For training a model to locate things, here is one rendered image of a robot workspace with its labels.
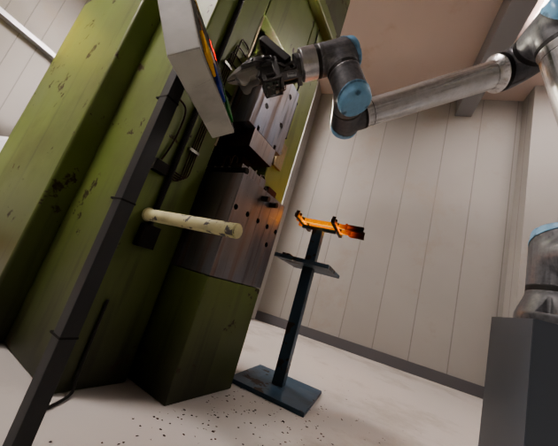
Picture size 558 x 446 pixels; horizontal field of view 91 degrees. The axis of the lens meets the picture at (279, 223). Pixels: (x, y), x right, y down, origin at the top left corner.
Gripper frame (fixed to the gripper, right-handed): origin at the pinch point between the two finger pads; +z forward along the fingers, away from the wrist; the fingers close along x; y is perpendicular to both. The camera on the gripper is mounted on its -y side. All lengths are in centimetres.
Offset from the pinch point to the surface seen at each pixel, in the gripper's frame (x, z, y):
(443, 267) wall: 284, -183, 77
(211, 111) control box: 3.6, 8.2, 6.3
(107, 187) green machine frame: 31, 59, 6
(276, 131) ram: 60, -13, -18
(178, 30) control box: -17.0, 8.4, -0.2
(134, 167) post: -1.7, 30.5, 21.9
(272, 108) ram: 52, -14, -26
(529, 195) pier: 243, -283, 22
